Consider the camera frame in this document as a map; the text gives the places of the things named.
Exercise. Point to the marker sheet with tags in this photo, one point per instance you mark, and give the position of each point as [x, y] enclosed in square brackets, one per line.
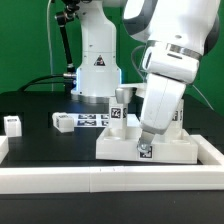
[90, 120]

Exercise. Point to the white U-shaped fence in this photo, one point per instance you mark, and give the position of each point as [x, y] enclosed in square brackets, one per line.
[207, 175]

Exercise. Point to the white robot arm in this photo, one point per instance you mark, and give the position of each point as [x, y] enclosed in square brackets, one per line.
[174, 32]

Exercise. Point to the white square table top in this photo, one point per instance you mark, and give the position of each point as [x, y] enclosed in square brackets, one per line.
[174, 146]

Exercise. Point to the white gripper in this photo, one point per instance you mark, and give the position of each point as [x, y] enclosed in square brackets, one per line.
[169, 71]

